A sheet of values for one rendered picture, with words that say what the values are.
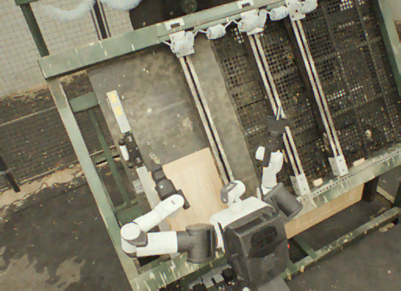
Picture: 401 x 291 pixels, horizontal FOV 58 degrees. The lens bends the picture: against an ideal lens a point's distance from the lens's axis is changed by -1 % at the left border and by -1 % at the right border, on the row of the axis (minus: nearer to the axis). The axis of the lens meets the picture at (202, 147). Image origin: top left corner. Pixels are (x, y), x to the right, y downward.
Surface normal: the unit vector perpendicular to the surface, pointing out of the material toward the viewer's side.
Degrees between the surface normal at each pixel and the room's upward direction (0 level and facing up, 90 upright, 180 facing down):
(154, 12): 90
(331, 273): 0
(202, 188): 58
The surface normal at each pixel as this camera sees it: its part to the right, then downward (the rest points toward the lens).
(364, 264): -0.12, -0.78
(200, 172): 0.31, 0.01
